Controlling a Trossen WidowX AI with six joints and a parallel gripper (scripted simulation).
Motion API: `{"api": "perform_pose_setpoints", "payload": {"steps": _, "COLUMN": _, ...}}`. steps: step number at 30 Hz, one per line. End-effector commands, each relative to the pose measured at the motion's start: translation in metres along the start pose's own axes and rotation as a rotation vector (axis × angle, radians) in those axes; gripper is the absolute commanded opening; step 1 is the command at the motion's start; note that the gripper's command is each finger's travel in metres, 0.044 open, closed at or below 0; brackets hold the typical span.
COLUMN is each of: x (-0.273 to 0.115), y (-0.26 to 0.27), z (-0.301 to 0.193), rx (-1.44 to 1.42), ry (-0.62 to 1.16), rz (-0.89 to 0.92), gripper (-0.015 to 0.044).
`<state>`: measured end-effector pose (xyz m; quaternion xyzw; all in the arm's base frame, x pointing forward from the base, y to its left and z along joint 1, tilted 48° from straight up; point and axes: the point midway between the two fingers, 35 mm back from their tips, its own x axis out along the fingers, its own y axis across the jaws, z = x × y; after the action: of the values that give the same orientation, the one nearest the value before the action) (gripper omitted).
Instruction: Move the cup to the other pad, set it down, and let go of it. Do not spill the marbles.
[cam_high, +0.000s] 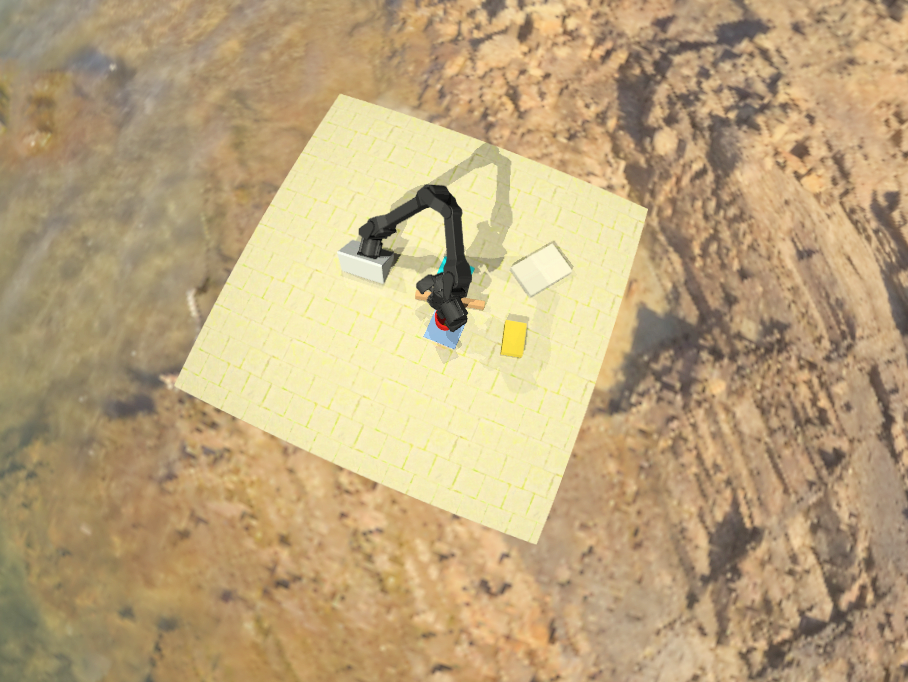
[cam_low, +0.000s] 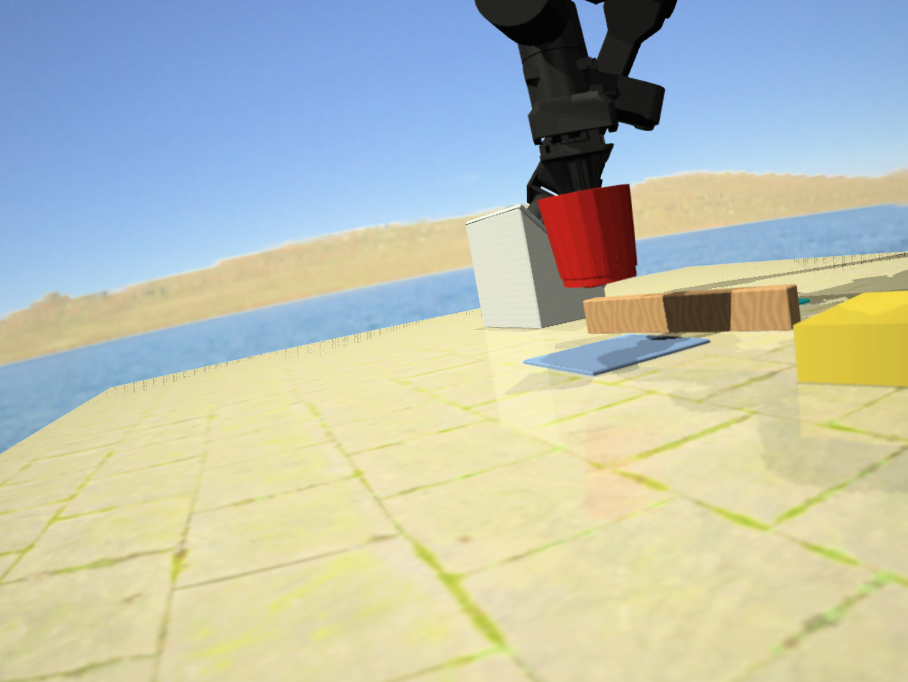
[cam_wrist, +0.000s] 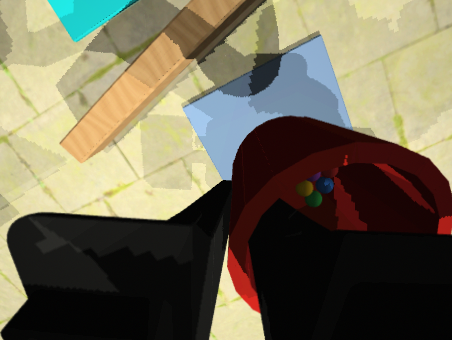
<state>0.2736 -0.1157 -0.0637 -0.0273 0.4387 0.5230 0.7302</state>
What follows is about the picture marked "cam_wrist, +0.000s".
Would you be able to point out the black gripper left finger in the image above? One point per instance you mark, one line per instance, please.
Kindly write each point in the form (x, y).
(178, 260)

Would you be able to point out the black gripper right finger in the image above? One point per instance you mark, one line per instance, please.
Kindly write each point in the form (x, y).
(303, 271)

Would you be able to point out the wooden bar with dark middle section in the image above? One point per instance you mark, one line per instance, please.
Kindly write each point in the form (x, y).
(191, 31)

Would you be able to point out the green marble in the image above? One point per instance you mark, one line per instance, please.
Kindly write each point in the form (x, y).
(314, 199)

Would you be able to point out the yellow marble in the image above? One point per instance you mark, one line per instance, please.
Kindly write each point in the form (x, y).
(304, 189)

